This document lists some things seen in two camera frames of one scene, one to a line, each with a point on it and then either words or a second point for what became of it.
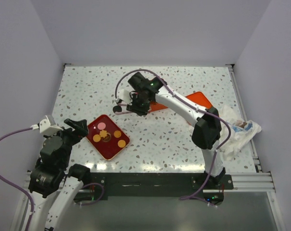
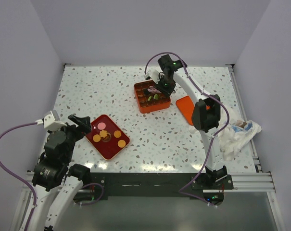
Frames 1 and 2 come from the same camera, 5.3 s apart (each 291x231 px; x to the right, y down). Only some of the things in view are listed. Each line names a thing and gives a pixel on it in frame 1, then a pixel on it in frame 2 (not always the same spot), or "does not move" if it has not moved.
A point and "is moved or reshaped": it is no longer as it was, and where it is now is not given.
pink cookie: (101, 125) does not move
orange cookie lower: (121, 143) does not move
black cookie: (117, 108) is moved or reshaped
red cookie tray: (107, 136) does not move
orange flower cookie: (103, 133) does not move
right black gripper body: (139, 104) to (166, 85)
